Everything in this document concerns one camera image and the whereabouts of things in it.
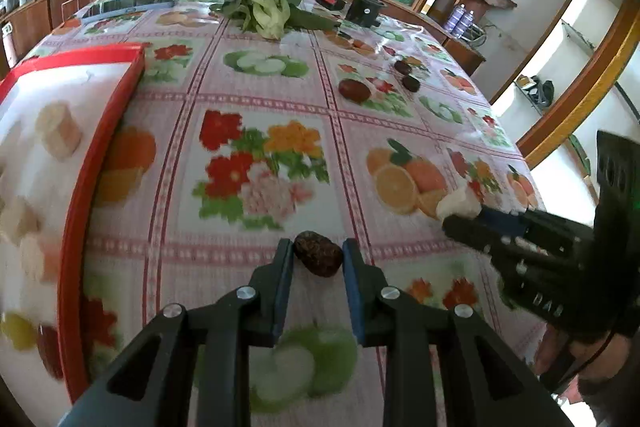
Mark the beige sugarcane piece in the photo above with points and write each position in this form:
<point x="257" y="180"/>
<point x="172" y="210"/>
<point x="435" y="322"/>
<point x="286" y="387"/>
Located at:
<point x="460" y="204"/>
<point x="57" y="129"/>
<point x="37" y="254"/>

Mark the green bok choy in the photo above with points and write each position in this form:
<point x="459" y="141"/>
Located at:
<point x="265" y="14"/>

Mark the black shoe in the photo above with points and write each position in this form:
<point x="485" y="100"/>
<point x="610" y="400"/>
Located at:
<point x="542" y="91"/>

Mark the red rimmed white tray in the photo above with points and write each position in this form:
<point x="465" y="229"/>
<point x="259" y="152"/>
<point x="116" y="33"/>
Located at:
<point x="115" y="107"/>

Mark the plastic water bottles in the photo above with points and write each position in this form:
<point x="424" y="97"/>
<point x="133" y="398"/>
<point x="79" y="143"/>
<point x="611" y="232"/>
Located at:
<point x="455" y="17"/>

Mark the red and black box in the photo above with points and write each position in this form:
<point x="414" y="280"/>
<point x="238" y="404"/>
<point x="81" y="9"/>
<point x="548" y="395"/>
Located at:
<point x="330" y="1"/>

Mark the small yellow fruit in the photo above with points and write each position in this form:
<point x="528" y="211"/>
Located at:
<point x="17" y="329"/>

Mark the fruit print tablecloth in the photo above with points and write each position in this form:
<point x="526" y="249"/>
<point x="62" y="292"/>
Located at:
<point x="240" y="207"/>

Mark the blue flat tablet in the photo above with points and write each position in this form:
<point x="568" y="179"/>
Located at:
<point x="130" y="4"/>

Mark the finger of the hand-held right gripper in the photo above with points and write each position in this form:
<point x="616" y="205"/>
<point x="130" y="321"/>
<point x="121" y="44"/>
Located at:
<point x="502" y="219"/>
<point x="470" y="232"/>

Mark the person's right hand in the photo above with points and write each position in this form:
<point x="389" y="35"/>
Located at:
<point x="610" y="362"/>

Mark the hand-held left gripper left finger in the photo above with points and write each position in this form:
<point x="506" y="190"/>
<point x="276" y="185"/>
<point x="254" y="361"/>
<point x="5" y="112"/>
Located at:
<point x="282" y="287"/>

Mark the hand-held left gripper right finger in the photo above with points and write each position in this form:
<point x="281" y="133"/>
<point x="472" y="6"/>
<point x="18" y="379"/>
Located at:
<point x="352" y="292"/>

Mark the black cylindrical device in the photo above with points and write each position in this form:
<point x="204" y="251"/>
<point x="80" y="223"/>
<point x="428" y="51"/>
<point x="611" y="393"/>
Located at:
<point x="365" y="9"/>

